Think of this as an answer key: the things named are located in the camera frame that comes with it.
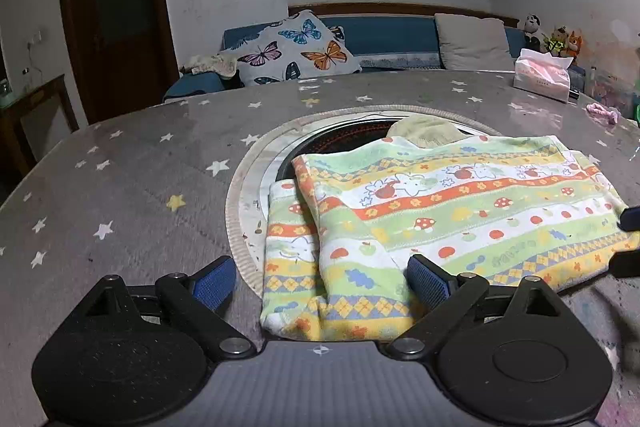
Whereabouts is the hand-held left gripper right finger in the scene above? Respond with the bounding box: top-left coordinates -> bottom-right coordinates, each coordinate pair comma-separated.
387,255 -> 567,361

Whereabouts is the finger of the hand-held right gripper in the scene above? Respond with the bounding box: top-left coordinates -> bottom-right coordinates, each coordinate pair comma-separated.
607,248 -> 640,279
617,205 -> 640,233

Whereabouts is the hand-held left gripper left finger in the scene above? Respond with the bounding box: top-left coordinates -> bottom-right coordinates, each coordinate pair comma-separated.
81,255 -> 257,362

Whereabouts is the printed child's jacket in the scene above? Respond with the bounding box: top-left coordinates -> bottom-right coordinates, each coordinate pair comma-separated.
260,116 -> 640,342

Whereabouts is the clear plastic storage box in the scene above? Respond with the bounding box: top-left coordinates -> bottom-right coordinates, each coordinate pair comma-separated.
582,67 -> 640,120

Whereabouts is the grey star-print tablecloth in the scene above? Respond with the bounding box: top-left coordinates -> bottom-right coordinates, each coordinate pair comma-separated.
0,69 -> 640,427

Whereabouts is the pink tissue pack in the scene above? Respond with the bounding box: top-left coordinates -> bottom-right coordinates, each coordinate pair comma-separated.
513,48 -> 574,104

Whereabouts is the black round cooktop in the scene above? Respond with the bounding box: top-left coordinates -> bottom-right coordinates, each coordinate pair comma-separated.
277,117 -> 401,182

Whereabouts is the yellow plush toy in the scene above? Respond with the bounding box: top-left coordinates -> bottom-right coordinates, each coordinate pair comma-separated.
542,26 -> 568,55

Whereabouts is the panda plush toy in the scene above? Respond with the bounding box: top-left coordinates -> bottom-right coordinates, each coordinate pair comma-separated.
517,13 -> 543,52

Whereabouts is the crumpled cream cloth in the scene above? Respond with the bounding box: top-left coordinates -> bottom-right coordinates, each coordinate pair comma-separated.
180,53 -> 240,78

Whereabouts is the plain beige pillow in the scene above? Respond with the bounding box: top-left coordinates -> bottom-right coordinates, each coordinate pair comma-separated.
434,13 -> 513,72

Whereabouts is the blue sofa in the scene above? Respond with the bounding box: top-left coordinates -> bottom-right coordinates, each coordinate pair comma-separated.
162,14 -> 586,102

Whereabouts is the butterfly print pillow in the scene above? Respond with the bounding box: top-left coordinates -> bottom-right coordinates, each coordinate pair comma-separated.
220,10 -> 362,86

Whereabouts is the wooden side table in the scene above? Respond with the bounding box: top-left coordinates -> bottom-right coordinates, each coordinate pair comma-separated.
0,74 -> 80,178

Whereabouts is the dark wooden door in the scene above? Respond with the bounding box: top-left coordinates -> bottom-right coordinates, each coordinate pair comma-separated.
56,0 -> 180,125

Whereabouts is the white beige-rimmed cooktop ring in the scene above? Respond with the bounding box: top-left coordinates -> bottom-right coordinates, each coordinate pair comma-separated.
225,106 -> 501,303

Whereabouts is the pink hair tie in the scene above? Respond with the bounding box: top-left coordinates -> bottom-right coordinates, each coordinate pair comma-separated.
586,103 -> 621,125

